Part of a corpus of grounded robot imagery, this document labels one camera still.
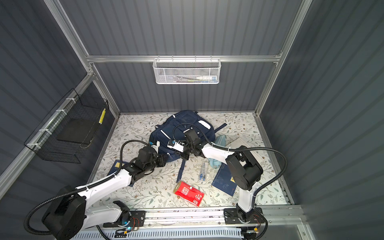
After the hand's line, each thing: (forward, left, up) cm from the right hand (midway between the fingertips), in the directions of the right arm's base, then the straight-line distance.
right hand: (177, 151), depth 89 cm
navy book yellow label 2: (-7, +39, -7) cm, 40 cm away
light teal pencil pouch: (+9, -27, -3) cm, 29 cm away
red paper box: (-22, -7, -7) cm, 24 cm away
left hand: (-4, +6, +2) cm, 7 cm away
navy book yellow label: (-15, -27, -7) cm, 32 cm away
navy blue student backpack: (+20, +7, -4) cm, 22 cm away
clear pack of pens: (-9, -15, -7) cm, 19 cm away
